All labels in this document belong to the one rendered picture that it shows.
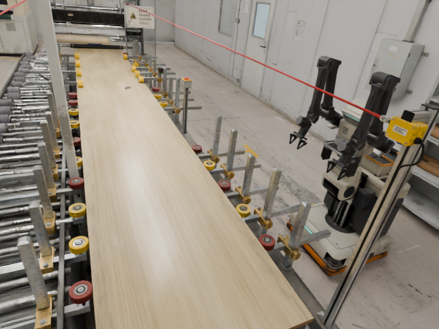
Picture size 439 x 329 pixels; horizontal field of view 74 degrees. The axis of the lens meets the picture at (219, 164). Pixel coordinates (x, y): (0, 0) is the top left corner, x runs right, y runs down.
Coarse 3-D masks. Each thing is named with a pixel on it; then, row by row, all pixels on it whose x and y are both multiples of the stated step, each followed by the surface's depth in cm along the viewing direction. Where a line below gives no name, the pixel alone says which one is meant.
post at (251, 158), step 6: (252, 156) 171; (246, 162) 175; (252, 162) 173; (246, 168) 176; (252, 168) 175; (246, 174) 177; (246, 180) 178; (246, 186) 181; (246, 192) 183; (246, 204) 189
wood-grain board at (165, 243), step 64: (128, 64) 424; (128, 128) 236; (128, 192) 164; (192, 192) 170; (128, 256) 125; (192, 256) 129; (256, 256) 132; (128, 320) 101; (192, 320) 104; (256, 320) 106
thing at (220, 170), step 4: (244, 164) 214; (256, 164) 216; (260, 164) 217; (216, 168) 205; (220, 168) 206; (236, 168) 210; (240, 168) 211; (244, 168) 213; (212, 172) 202; (216, 172) 204; (220, 172) 205
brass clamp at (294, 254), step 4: (280, 236) 152; (288, 236) 152; (280, 240) 151; (284, 240) 149; (288, 240) 150; (284, 244) 148; (284, 248) 148; (288, 248) 145; (284, 252) 149; (288, 252) 146; (292, 252) 144; (296, 252) 143; (300, 252) 146; (288, 256) 146; (292, 256) 143; (296, 256) 143; (300, 256) 145
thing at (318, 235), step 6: (312, 234) 157; (318, 234) 157; (324, 234) 158; (330, 234) 160; (300, 240) 152; (306, 240) 153; (312, 240) 156; (276, 246) 147; (282, 246) 147; (270, 252) 145
